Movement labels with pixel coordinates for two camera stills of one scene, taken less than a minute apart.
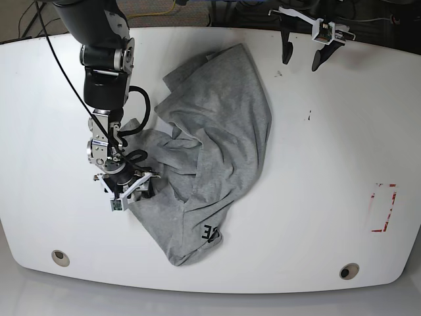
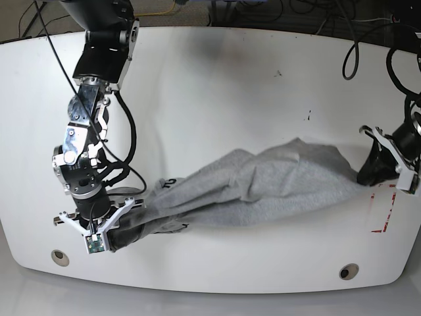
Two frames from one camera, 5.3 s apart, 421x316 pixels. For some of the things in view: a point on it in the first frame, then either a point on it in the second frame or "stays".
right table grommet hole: (349, 271) stays
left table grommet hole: (60, 258) stays
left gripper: (136, 182) to (93, 207)
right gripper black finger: (287, 46) to (379, 166)
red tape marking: (394, 197) stays
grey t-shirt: (211, 133) to (249, 185)
